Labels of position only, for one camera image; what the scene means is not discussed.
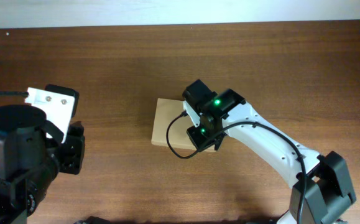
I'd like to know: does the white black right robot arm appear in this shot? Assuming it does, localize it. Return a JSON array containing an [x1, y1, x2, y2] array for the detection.
[[182, 80, 356, 224]]

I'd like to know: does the brown cardboard box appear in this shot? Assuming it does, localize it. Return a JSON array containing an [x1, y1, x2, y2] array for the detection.
[[151, 98, 196, 151]]

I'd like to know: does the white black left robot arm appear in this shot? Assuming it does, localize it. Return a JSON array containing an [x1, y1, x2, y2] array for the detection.
[[0, 105, 85, 223]]

